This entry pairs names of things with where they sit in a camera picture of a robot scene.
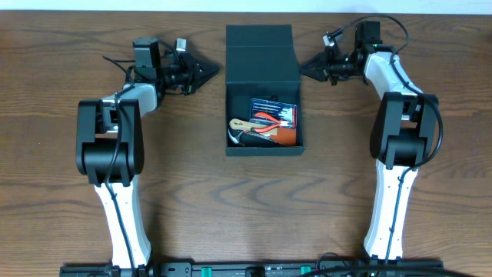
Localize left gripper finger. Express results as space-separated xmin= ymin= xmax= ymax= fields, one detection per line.
xmin=196 ymin=62 xmax=220 ymax=77
xmin=194 ymin=75 xmax=213 ymax=92

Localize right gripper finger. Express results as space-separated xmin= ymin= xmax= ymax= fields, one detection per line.
xmin=301 ymin=68 xmax=327 ymax=82
xmin=301 ymin=52 xmax=327 ymax=69

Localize blue drill bit case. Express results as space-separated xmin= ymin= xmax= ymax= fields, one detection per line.
xmin=250 ymin=98 xmax=298 ymax=128

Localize dark green box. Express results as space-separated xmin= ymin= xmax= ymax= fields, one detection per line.
xmin=225 ymin=25 xmax=305 ymax=156

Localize red handled pliers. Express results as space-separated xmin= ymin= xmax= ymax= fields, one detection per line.
xmin=251 ymin=112 xmax=289 ymax=133

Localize orange scraper wooden handle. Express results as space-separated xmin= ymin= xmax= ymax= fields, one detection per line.
xmin=229 ymin=118 xmax=297 ymax=146

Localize small claw hammer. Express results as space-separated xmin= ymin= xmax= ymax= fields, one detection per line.
xmin=228 ymin=94 xmax=279 ymax=148

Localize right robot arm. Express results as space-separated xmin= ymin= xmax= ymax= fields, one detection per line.
xmin=301 ymin=19 xmax=443 ymax=262

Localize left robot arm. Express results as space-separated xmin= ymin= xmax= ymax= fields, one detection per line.
xmin=76 ymin=37 xmax=218 ymax=276

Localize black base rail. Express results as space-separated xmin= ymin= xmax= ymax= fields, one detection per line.
xmin=59 ymin=255 xmax=444 ymax=277

